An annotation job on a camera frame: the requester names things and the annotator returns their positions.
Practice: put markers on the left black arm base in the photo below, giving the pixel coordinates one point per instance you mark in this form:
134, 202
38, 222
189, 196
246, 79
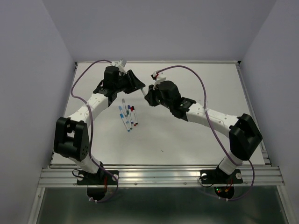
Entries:
101, 187

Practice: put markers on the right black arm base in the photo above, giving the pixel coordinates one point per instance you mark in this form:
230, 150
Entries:
222, 183

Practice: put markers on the grey marker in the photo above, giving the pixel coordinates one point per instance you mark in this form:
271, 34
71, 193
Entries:
124, 107

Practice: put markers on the light blue marker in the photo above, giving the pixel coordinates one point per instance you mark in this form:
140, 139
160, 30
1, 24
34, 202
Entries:
128, 122

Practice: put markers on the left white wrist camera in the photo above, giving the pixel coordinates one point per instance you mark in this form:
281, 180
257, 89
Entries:
120, 64

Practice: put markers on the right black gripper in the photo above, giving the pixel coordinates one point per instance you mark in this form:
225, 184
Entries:
153, 96

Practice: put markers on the red marker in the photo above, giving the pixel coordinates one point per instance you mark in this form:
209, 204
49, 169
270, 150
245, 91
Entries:
133, 117

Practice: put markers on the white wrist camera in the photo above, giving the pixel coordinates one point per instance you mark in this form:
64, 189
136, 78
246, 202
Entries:
158, 77
120, 64

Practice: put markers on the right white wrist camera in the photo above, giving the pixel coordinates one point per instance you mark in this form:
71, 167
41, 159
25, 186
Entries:
158, 77

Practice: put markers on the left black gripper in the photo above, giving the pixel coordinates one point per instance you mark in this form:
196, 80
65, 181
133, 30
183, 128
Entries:
129, 81

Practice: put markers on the purple marker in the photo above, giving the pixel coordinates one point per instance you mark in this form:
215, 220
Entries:
130, 114

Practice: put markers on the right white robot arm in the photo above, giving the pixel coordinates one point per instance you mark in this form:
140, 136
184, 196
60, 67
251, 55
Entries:
242, 132

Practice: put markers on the aluminium front rail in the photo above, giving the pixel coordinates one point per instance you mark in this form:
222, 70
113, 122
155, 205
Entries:
135, 176

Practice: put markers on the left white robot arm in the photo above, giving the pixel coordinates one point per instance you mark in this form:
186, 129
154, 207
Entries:
73, 134

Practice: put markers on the black marker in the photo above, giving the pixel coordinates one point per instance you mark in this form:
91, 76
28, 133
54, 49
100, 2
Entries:
135, 116

